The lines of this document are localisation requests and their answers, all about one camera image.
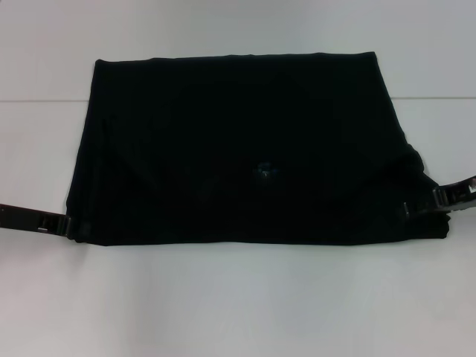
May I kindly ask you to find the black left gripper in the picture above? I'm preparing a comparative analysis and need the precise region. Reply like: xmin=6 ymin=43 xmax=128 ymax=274
xmin=0 ymin=203 xmax=91 ymax=239

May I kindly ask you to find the black t-shirt with FREE print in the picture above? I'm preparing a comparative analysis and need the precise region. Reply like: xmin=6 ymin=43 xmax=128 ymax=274
xmin=65 ymin=51 xmax=453 ymax=246

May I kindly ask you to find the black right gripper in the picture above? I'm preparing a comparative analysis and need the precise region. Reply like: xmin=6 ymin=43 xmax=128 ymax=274
xmin=401 ymin=173 xmax=476 ymax=217

